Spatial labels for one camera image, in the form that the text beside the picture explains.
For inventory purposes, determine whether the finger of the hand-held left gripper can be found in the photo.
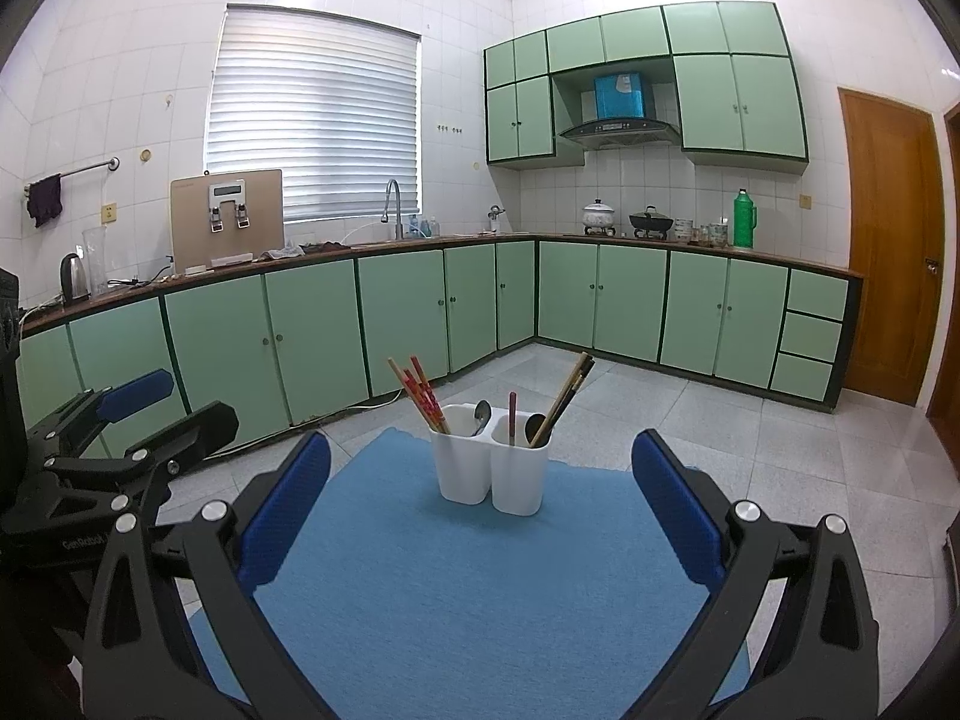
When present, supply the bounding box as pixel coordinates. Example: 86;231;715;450
26;369;175;458
41;400;239;496

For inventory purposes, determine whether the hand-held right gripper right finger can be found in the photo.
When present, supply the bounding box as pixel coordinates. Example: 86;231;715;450
631;429;880;720

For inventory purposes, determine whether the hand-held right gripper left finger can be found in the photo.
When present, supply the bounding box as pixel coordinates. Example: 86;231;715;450
81;431;353;720

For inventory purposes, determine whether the dark brown chopstick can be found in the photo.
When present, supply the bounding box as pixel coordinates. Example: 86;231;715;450
544;357;596;443
534;352;590;448

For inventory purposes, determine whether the white two-compartment utensil holder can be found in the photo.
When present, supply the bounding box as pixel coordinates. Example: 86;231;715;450
430;403;551;517

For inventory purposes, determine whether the steel electric kettle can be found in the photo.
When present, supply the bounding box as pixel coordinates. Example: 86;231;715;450
60;253;91;306

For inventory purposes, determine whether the clear plastic pitcher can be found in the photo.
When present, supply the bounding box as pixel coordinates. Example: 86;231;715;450
81;226;112;297

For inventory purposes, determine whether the blue table mat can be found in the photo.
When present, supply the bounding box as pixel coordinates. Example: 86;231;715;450
187;427;751;720

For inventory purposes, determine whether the crumpled cloth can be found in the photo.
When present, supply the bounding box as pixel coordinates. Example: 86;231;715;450
259;240;353;260

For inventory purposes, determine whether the dark purple towel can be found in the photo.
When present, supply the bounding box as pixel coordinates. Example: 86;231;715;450
27;174;64;229

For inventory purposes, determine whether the green base cabinet run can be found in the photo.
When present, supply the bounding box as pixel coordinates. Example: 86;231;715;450
15;232;863;458

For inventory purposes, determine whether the black wok with lid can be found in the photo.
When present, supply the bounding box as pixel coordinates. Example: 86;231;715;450
628;205;676;235

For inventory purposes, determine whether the green thermos flask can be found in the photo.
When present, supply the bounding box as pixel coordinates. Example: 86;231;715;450
733;187;758;250

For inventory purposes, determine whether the chrome kitchen faucet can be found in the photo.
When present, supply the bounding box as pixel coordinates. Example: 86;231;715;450
381;178;404;241

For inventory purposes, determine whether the white window blind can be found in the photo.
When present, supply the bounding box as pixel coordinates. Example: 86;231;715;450
204;4;422;224

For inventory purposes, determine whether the brown wooden door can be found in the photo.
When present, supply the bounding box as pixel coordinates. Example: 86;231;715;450
838;86;946;407

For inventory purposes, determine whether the brown wooden door jamb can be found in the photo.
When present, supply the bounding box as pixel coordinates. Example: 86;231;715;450
926;105;960;458

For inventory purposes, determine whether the black range hood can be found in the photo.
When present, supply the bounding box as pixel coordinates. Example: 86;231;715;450
559;118;680;149

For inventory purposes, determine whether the blue wrapped hood chimney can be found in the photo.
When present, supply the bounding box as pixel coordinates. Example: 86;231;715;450
594;71;647;123

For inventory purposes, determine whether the black power cable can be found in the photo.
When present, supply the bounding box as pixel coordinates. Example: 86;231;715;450
109;255;177;290

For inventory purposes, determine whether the white floor cable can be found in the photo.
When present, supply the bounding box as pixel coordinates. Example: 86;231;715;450
337;390;410;412

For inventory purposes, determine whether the metal towel rail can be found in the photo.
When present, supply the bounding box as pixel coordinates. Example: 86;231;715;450
22;157;121;192

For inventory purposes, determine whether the green wall cabinet unit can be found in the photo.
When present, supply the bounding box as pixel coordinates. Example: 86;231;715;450
484;1;811;175

